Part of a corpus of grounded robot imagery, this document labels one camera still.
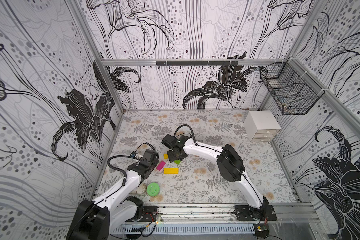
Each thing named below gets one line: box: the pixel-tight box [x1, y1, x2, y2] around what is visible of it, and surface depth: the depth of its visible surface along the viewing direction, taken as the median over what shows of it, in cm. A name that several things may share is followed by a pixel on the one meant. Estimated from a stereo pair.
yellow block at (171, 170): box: [163, 168, 180, 174], surface depth 90 cm
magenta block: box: [156, 160, 166, 171], surface depth 92 cm
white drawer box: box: [243, 110, 282, 142], surface depth 97 cm
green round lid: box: [146, 182, 160, 197], surface depth 78 cm
